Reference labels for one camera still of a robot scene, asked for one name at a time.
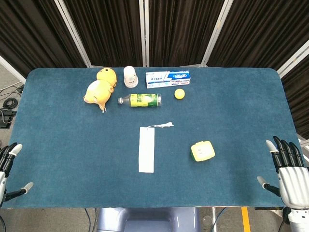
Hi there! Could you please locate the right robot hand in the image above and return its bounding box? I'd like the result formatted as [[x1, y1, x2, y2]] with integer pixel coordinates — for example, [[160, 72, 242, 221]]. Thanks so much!
[[256, 136, 309, 210]]

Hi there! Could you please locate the coiled black cable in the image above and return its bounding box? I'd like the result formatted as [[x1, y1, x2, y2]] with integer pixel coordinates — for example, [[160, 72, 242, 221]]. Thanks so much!
[[3, 97, 19, 111]]

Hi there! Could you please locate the white paper cup stack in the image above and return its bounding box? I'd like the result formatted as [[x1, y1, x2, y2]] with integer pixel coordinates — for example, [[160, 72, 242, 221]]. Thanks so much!
[[123, 66, 139, 88]]

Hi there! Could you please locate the yellow green small box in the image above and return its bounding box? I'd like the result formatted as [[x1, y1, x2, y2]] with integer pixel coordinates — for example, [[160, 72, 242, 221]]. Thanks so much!
[[190, 141, 215, 162]]

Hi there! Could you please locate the small yellow ball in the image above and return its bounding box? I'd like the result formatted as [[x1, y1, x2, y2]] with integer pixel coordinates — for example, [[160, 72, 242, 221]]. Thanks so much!
[[174, 88, 186, 100]]

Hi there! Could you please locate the pale blue robot base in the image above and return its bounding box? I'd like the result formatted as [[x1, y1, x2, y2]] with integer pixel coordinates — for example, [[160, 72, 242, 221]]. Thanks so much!
[[96, 207, 201, 232]]

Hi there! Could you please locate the dark curtain partition panel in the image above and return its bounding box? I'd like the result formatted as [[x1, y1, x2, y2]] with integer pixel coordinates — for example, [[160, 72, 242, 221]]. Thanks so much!
[[57, 0, 148, 68], [0, 0, 91, 78], [202, 0, 309, 73], [144, 0, 229, 67]]

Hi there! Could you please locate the green-label plastic bottle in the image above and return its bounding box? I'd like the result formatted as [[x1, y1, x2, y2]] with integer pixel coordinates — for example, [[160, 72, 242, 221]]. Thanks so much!
[[117, 93, 163, 108]]

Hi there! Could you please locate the white bookmark with tassel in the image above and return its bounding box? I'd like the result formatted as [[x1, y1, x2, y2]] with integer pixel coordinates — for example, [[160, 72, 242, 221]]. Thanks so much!
[[138, 121, 174, 174]]

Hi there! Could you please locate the blue table cloth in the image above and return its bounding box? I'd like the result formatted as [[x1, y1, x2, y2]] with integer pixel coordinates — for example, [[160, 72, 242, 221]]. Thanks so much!
[[1, 67, 301, 209]]

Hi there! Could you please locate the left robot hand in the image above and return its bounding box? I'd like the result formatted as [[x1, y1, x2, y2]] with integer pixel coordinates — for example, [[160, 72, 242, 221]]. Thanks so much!
[[0, 143, 34, 209]]

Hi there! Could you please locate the yellow plush pig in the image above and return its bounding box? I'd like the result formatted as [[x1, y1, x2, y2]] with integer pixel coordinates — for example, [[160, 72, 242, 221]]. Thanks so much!
[[83, 67, 118, 114]]

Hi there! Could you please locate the black power adapter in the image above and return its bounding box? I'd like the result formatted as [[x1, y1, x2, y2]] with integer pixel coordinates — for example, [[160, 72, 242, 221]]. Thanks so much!
[[0, 108, 16, 129]]

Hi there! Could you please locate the yellow floor tape strip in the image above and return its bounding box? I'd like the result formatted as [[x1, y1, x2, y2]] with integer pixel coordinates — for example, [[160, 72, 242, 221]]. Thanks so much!
[[241, 206, 251, 232]]

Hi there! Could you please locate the white blue toothpaste box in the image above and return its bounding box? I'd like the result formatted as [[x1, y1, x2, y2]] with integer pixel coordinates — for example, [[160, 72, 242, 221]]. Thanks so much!
[[145, 70, 191, 89]]

